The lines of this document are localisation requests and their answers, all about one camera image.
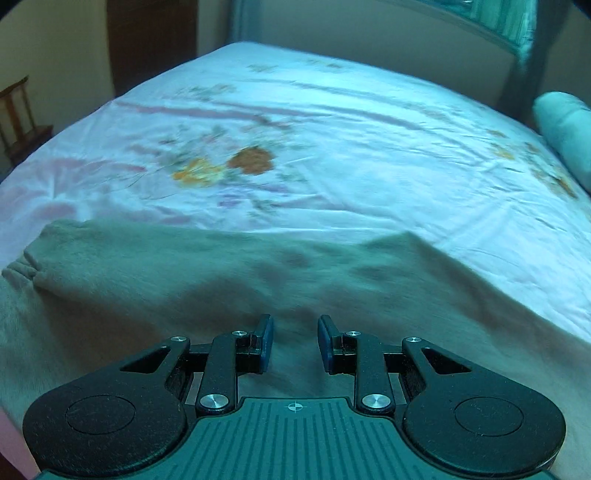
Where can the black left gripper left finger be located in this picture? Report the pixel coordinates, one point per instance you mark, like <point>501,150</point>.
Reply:
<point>129,415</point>

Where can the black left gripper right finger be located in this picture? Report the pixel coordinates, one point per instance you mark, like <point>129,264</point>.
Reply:
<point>440,415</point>

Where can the grey-brown fleece pants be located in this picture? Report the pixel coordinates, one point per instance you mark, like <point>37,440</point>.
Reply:
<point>83,295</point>

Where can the wooden chair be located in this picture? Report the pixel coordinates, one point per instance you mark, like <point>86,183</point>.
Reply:
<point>28,135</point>

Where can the rolled light blue quilt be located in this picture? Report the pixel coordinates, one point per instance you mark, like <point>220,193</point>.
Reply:
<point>564,122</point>

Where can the floral white bed sheet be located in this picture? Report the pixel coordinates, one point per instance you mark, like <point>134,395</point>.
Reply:
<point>256,138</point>

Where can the dark brown wooden door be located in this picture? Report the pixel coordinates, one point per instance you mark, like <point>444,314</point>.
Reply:
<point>149,37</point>

